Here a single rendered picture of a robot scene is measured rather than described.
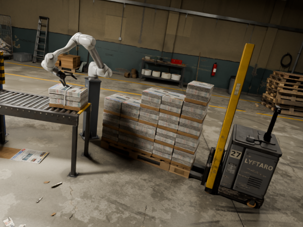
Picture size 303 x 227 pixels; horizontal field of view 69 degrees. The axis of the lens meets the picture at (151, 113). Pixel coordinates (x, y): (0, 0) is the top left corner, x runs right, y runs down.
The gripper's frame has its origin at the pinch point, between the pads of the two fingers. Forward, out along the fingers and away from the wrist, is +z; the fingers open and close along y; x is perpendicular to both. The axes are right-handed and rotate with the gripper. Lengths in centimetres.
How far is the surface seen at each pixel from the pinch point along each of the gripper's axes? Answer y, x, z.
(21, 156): 125, 9, -5
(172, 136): -13, -14, 143
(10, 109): 58, 30, -37
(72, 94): 6.9, 13.4, 9.2
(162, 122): -18, -20, 122
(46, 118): 42, 30, 2
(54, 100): 26.2, 13.2, -4.6
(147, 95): -34, -30, 84
